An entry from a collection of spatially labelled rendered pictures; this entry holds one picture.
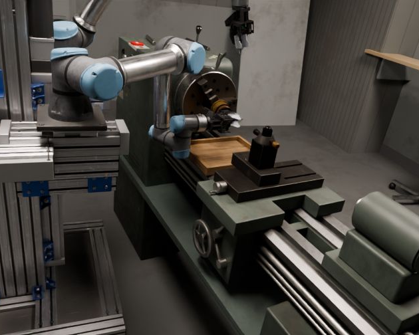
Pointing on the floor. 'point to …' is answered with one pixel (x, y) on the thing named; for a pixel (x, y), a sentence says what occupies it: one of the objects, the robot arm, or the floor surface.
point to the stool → (414, 190)
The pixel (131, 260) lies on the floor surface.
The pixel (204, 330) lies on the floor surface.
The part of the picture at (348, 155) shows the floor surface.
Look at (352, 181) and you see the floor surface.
